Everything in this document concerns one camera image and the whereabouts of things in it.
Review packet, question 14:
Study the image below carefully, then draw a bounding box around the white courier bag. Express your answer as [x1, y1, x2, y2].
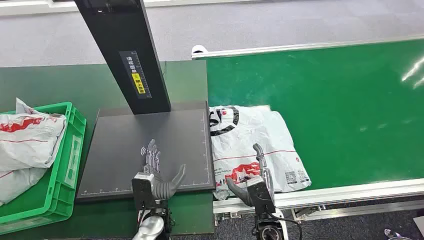
[208, 105, 312, 201]

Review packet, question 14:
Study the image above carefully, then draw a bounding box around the green conveyor belt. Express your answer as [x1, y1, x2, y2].
[205, 39, 424, 192]

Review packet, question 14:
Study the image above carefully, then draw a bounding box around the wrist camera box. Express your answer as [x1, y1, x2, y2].
[131, 172, 156, 211]
[246, 175, 277, 216]

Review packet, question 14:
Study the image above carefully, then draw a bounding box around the green plastic crate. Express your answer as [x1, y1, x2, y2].
[0, 101, 88, 235]

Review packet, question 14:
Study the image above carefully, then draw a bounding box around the grey courier bag, red print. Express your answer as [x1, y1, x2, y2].
[0, 97, 68, 172]

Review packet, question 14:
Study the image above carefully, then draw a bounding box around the black scanner column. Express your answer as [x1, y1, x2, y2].
[73, 0, 172, 116]

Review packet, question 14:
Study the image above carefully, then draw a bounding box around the grey floor plate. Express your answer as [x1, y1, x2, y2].
[412, 216, 424, 240]

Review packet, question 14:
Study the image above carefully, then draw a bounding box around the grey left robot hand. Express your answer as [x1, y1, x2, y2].
[143, 139, 187, 201]

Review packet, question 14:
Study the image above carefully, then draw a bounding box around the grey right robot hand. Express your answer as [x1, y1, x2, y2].
[226, 143, 276, 207]

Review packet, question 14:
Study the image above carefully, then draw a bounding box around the plain grey courier bag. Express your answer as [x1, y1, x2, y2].
[0, 167, 49, 207]

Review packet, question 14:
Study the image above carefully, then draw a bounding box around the white rail end cap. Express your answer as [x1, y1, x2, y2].
[191, 44, 209, 56]

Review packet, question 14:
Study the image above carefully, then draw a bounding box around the black yellow column label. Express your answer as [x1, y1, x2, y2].
[118, 50, 153, 100]

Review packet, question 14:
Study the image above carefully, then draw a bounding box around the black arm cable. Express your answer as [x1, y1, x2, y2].
[274, 213, 304, 240]

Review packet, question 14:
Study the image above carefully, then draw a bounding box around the small metal floor fitting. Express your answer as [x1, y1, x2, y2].
[384, 228, 412, 240]

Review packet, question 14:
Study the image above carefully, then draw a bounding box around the thin aluminium conveyor rail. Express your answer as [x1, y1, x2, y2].
[191, 34, 424, 61]

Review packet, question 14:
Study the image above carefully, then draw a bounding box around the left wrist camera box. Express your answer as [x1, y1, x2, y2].
[131, 172, 156, 211]

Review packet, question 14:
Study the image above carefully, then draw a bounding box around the dark green table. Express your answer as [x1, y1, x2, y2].
[0, 60, 216, 240]

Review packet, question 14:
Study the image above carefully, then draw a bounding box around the black scanner platform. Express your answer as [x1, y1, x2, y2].
[75, 100, 217, 204]

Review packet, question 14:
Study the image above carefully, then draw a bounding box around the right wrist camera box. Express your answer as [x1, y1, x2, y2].
[246, 175, 277, 216]

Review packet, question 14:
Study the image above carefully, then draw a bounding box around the wide aluminium conveyor rail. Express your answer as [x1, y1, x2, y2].
[212, 178, 424, 223]

